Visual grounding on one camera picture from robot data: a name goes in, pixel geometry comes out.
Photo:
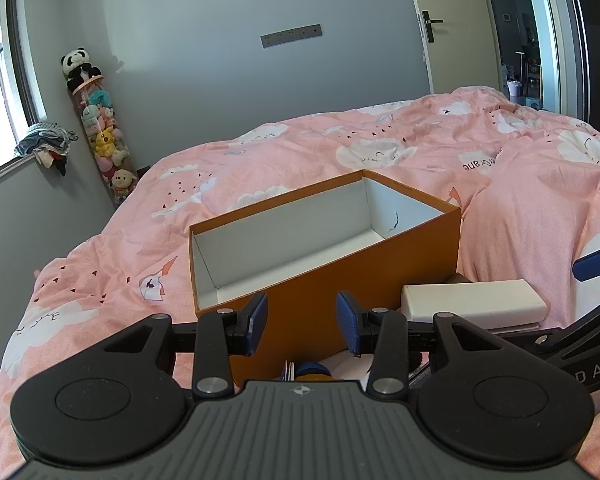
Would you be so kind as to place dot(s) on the white rectangular box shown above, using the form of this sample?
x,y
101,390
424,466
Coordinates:
x,y
470,302

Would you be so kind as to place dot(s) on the panda plush toy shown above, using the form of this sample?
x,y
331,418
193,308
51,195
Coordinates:
x,y
77,65

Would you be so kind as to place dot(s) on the orange plush toy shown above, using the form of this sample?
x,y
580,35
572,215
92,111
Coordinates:
x,y
312,374

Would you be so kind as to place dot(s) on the grey wall socket strip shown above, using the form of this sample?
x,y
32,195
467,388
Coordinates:
x,y
292,36

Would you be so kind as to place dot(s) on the pile of clothes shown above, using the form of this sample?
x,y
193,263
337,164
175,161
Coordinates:
x,y
45,142

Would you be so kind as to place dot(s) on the beige flat box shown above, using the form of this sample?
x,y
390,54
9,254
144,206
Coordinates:
x,y
459,278

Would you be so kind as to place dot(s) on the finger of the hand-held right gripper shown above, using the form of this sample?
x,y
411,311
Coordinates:
x,y
580,335
597,265

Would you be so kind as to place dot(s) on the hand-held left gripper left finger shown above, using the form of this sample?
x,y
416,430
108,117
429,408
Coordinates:
x,y
257,322

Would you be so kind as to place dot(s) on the dark wardrobe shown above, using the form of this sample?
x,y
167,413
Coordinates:
x,y
595,60

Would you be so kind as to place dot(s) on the clear tube of plush toys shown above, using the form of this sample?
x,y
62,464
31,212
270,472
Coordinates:
x,y
105,145

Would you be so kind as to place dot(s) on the pink cloud print blanket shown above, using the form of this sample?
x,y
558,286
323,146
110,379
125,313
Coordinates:
x,y
330,150

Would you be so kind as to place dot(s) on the white bin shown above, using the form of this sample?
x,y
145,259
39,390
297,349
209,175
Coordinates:
x,y
513,88

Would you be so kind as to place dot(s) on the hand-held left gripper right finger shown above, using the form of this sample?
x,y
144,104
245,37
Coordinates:
x,y
347,327

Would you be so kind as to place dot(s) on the orange cardboard box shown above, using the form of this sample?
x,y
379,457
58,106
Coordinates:
x,y
320,320

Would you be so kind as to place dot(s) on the beige door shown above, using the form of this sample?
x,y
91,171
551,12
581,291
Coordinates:
x,y
455,35

